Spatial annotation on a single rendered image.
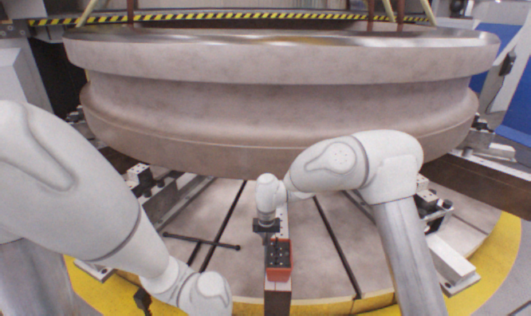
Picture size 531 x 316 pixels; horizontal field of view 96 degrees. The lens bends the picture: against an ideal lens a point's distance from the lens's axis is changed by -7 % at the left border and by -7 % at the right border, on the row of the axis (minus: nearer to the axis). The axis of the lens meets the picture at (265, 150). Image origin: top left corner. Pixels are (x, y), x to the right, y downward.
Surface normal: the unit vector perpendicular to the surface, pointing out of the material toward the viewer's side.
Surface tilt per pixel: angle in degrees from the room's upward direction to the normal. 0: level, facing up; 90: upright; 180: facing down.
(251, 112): 90
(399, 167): 52
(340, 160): 47
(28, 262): 88
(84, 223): 96
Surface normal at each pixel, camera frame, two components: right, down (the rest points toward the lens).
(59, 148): 0.91, -0.27
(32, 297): 0.65, 0.30
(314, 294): 0.00, -0.88
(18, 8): 0.33, 0.45
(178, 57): -0.26, 0.46
